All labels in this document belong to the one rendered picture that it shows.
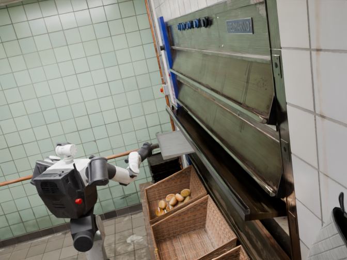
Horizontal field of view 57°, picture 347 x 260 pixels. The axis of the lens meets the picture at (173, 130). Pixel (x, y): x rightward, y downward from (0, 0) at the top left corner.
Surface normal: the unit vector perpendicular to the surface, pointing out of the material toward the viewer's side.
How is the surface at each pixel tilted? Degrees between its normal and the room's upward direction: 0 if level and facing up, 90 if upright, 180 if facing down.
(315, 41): 90
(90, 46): 90
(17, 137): 90
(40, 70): 90
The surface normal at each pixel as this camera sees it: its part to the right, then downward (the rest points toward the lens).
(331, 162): -0.97, 0.24
